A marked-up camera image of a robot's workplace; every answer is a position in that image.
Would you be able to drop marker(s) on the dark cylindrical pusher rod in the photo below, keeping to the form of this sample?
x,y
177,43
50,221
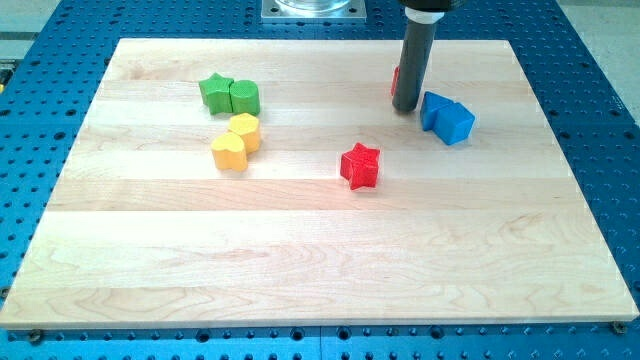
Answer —
x,y
418,39

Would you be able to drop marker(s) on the black end effector mount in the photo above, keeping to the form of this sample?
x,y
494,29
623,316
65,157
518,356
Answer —
x,y
433,5

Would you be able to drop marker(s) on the red circle block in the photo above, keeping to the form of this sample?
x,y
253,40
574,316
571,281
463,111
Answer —
x,y
394,80

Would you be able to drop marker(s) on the red star block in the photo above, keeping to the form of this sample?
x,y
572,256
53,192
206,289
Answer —
x,y
360,166

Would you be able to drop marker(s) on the green circle block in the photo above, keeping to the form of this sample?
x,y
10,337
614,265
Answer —
x,y
245,97

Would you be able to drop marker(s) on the green star block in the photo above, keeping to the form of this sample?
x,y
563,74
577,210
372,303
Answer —
x,y
215,93

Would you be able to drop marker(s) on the blue triangle block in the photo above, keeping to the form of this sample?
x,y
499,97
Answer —
x,y
431,104

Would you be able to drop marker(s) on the blue cube block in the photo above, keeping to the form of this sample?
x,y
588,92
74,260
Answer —
x,y
453,123

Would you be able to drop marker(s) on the wooden board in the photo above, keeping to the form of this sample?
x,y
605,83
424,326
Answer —
x,y
143,231

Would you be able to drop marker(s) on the yellow hexagon block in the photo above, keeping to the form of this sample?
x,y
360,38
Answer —
x,y
247,126

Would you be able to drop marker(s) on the yellow heart block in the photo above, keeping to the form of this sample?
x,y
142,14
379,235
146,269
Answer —
x,y
229,152

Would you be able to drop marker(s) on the blue perforated metal table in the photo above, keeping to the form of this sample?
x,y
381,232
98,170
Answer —
x,y
51,90

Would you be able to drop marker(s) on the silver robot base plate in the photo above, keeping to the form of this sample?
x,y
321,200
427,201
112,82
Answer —
x,y
325,10

